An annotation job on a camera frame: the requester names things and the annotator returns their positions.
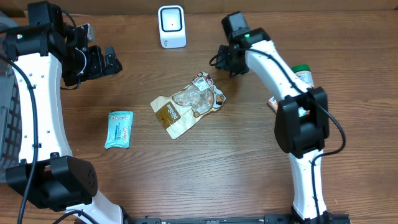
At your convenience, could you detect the light blue wipes pack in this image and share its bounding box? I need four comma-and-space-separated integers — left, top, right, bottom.
104, 111, 134, 149

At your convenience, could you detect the grey plastic mesh basket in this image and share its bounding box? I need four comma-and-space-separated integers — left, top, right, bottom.
0, 12, 22, 184

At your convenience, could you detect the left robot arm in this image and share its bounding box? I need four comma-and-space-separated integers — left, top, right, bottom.
1, 1, 131, 223

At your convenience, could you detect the green lid seasoning jar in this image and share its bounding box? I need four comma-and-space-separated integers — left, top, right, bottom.
291, 64, 314, 88

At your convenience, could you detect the orange small snack packet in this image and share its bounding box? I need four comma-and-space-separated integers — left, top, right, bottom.
268, 96, 278, 113

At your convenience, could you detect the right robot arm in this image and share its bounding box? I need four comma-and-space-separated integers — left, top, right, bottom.
215, 11, 331, 223

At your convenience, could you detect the white barcode scanner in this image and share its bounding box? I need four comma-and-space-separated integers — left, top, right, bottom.
158, 5, 187, 49

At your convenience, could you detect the beige brown snack bag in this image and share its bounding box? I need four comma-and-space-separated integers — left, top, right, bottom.
150, 72, 226, 139

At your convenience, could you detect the teal tissue pocket pack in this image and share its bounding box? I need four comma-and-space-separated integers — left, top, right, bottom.
298, 107, 309, 117

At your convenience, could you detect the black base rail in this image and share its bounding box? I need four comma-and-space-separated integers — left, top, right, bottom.
129, 213, 351, 224

